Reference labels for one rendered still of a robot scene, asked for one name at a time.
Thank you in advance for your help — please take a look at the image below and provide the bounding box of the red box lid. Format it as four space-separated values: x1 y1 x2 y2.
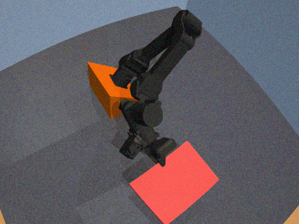
129 141 219 224

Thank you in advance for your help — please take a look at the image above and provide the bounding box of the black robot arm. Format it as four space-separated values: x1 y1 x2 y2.
109 10 202 159

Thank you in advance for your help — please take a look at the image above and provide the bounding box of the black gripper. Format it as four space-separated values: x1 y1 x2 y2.
128 125 177 167

